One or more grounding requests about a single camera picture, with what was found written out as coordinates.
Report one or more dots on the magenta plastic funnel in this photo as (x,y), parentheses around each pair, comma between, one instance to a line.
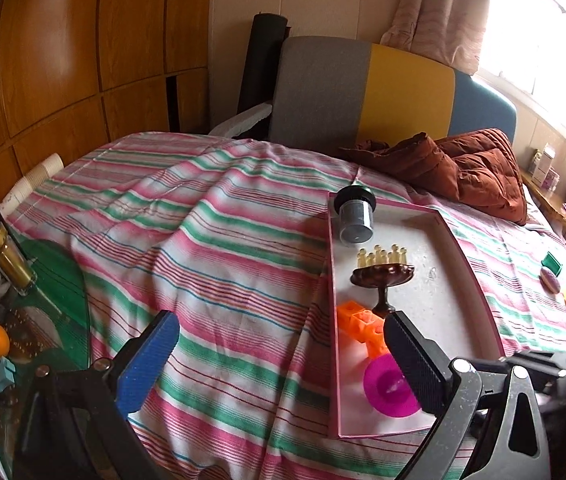
(383,385)

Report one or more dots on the brown quilted jacket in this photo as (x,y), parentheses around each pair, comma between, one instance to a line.
(483,170)

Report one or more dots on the window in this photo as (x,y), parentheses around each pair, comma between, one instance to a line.
(538,35)

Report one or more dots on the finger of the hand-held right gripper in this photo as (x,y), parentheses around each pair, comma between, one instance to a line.
(558,367)

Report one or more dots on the black cylindrical jar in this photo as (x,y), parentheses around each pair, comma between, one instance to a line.
(355,220)

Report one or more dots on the pink patterned curtain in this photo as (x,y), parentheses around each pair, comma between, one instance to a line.
(438,10)

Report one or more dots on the stack of paper cups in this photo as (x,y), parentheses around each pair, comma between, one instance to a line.
(38,175)

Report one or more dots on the wooden bedside table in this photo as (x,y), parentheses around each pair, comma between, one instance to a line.
(558,205)

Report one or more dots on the white box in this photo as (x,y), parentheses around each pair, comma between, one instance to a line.
(542,160)

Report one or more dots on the orange building block toy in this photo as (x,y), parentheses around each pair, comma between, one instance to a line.
(358,322)

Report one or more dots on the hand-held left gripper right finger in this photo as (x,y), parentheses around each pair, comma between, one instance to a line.
(413,360)

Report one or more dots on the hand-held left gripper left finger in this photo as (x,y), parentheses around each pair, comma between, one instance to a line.
(145,365)

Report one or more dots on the white cloth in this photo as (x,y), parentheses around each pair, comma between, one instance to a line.
(243,120)

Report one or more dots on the white tray with pink rim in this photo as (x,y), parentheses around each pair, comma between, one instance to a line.
(438,285)

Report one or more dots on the brown pedestal dish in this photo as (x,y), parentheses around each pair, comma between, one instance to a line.
(383,275)

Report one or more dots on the grey yellow blue headboard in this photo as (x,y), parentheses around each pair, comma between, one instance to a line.
(313,90)

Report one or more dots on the purple box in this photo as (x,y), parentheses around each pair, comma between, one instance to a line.
(552,180)

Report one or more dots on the striped bedsheet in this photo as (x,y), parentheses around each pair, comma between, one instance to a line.
(188,240)

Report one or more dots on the purple oval case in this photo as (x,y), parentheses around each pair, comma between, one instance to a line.
(550,278)

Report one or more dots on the green glass table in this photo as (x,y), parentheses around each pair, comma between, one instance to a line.
(58,270)

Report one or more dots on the green plastic block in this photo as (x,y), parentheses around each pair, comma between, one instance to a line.
(552,262)

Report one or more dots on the wooden wardrobe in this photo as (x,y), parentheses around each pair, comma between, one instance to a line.
(53,60)

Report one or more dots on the black rolled mat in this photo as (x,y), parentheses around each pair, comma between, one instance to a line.
(263,60)

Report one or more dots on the small teal toy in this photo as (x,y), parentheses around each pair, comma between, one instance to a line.
(3,375)

